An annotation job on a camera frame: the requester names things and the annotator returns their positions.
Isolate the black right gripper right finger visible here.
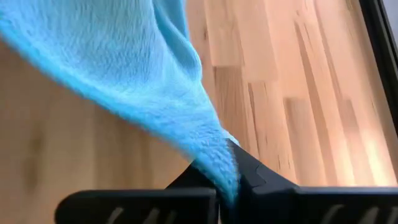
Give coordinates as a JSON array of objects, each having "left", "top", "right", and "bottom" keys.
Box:
[{"left": 220, "top": 139, "right": 398, "bottom": 224}]

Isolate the black aluminium table frame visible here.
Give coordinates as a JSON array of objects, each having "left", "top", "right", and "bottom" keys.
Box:
[{"left": 359, "top": 0, "right": 398, "bottom": 134}]

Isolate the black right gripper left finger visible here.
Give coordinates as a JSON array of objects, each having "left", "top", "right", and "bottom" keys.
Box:
[{"left": 55, "top": 163, "right": 218, "bottom": 224}]

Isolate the light blue microfiber towel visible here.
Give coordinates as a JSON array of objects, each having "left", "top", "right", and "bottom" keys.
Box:
[{"left": 0, "top": 0, "right": 240, "bottom": 206}]

